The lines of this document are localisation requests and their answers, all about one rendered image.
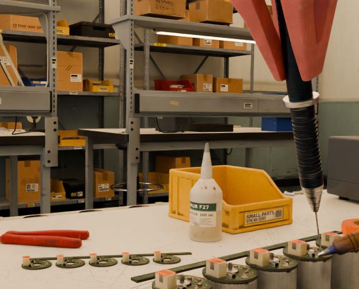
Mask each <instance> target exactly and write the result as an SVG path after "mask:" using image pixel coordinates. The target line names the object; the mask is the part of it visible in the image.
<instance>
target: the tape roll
mask: <svg viewBox="0 0 359 289"><path fill-rule="evenodd" d="M357 230H359V218H354V219H348V220H344V221H343V222H342V224H341V232H342V234H343V235H347V234H348V233H353V232H355V231H357Z"/></svg>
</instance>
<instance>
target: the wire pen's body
mask: <svg viewBox="0 0 359 289"><path fill-rule="evenodd" d="M275 5H276V13H277V18H278V26H279V34H280V42H281V47H282V55H283V63H284V71H285V76H286V84H287V92H288V95H287V96H285V97H284V98H283V104H284V106H285V107H288V108H290V114H291V117H292V119H291V121H292V126H293V128H292V130H293V134H294V142H295V150H296V158H297V163H298V171H299V180H300V185H301V187H303V188H306V189H314V188H318V187H320V186H322V185H323V184H324V181H323V172H322V164H321V153H320V148H319V140H318V130H317V121H316V116H315V106H314V104H316V103H318V102H319V93H317V92H313V88H312V82H311V80H310V81H303V80H302V78H301V75H300V72H299V69H298V65H297V63H296V59H295V56H294V52H293V50H292V46H291V41H290V37H289V34H288V30H287V25H286V21H285V18H284V14H283V9H282V5H281V2H280V0H275Z"/></svg>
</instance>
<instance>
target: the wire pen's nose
mask: <svg viewBox="0 0 359 289"><path fill-rule="evenodd" d="M301 188H302V190H303V192H304V194H305V196H306V198H307V201H308V203H309V205H310V207H311V209H312V211H313V212H318V211H319V206H320V202H321V197H322V191H323V185H322V186H320V187H318V188H314V189H306V188H303V187H301Z"/></svg>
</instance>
